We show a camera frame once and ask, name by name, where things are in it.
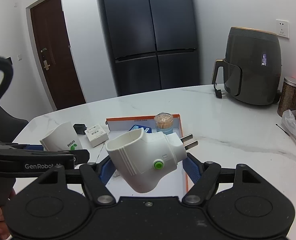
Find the white wall outlet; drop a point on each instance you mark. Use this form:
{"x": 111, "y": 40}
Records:
{"x": 282, "y": 28}

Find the clear toothpick jar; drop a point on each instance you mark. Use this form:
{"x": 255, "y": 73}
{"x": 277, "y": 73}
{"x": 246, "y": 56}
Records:
{"x": 163, "y": 122}

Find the brass door lock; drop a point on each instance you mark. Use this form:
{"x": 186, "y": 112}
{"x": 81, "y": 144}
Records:
{"x": 45, "y": 62}

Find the black plug adapter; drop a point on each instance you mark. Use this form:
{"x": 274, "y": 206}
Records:
{"x": 79, "y": 128}

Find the clear plastic bag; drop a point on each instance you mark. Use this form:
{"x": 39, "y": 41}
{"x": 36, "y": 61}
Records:
{"x": 293, "y": 130}

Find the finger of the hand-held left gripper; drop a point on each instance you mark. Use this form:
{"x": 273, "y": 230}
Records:
{"x": 81, "y": 156}
{"x": 35, "y": 148}

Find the blue cartoon tin box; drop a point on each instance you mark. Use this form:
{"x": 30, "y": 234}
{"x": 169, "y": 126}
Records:
{"x": 134, "y": 127}

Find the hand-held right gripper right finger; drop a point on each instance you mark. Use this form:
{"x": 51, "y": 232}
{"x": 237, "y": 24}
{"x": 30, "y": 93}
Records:
{"x": 191, "y": 170}

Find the dark wall panel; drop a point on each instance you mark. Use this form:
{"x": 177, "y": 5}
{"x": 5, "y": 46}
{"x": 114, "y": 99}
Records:
{"x": 9, "y": 60}

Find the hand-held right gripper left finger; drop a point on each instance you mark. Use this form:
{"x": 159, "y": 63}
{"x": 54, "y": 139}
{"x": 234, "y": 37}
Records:
{"x": 105, "y": 170}

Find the orange-rimmed cardboard box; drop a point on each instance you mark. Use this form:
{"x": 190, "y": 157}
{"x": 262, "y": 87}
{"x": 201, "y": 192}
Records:
{"x": 120, "y": 125}

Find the glass jar with metal lid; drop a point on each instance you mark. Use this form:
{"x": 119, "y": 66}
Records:
{"x": 288, "y": 97}

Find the dark brown door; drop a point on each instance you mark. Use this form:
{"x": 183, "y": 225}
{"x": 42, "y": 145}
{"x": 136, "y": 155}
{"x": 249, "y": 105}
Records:
{"x": 55, "y": 55}

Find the white plug-in heater leaf print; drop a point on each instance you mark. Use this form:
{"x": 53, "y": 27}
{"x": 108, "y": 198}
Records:
{"x": 60, "y": 136}

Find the white plug-in heater green button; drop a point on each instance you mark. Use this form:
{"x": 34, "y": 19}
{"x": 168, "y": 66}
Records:
{"x": 143, "y": 160}

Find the black power plug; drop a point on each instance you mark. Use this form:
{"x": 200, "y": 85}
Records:
{"x": 219, "y": 93}

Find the dark grey air fryer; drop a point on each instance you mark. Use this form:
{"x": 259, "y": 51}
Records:
{"x": 255, "y": 67}

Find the small white labelled box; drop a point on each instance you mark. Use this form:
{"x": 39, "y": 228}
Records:
{"x": 95, "y": 135}

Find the dark grey chair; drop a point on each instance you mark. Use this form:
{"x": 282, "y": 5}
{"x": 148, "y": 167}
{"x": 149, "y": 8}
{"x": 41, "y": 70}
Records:
{"x": 5, "y": 125}

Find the dark grey refrigerator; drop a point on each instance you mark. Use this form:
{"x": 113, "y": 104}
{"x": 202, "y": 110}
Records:
{"x": 148, "y": 30}

